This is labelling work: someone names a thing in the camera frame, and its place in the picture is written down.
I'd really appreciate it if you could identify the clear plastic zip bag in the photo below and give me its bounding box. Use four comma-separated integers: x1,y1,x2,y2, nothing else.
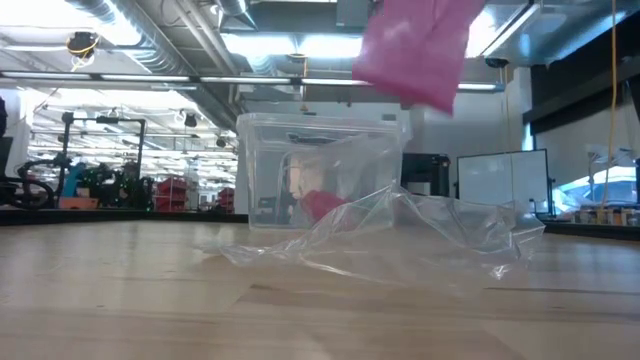
219,182,546,290

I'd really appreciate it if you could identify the pink elastic bandage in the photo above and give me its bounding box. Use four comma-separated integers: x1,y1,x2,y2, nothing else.
351,0,486,116

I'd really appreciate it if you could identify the red item inside box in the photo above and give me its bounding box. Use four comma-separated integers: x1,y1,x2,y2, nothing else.
299,189,351,224

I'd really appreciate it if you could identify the clear plastic storage box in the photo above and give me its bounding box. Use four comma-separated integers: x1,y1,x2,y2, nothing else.
235,112,409,231

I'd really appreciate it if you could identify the red bin shelf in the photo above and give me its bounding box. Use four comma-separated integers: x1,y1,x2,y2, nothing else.
154,177,190,212
218,187,236,214

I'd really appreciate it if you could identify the black cabinet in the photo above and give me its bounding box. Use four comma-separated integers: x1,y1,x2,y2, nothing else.
401,152,451,197

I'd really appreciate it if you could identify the white board on stand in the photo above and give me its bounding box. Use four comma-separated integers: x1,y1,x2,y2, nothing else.
455,148,551,216

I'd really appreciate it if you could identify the long ceiling light bar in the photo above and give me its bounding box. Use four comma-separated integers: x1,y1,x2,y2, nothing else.
0,69,506,94

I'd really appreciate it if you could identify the black robot with green lights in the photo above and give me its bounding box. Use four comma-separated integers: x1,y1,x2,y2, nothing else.
82,162,154,211

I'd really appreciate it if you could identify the orange box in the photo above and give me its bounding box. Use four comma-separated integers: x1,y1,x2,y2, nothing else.
58,196,100,210

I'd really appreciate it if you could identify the row of small boxes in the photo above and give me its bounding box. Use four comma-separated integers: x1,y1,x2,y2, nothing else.
574,205,640,226

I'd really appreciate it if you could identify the black gantry frame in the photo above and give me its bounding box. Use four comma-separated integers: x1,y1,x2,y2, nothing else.
58,112,147,196

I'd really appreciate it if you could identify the black yellow ceiling cable reel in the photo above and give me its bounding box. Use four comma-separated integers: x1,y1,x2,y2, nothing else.
66,30,101,71

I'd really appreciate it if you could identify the yellow cable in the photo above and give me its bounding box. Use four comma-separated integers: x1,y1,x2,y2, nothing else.
597,0,620,221

